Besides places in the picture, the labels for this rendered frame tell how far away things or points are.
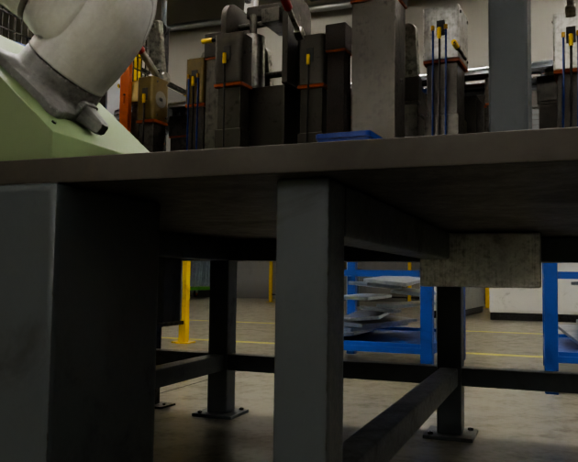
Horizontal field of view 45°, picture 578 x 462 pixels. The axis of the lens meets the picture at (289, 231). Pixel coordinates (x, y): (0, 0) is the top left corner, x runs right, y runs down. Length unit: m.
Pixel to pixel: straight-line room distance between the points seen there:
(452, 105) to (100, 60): 0.74
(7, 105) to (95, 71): 0.16
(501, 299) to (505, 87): 8.24
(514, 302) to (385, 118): 8.21
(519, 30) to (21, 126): 0.89
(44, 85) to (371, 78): 0.62
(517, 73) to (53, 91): 0.83
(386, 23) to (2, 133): 0.75
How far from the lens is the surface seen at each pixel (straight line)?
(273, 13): 1.71
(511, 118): 1.34
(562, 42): 1.53
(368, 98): 1.42
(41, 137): 1.17
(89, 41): 1.25
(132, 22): 1.26
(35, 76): 1.28
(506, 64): 1.37
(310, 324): 0.95
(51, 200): 1.11
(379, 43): 1.45
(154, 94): 1.91
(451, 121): 1.53
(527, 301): 9.53
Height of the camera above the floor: 0.52
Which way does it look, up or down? 4 degrees up
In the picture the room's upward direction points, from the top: 1 degrees clockwise
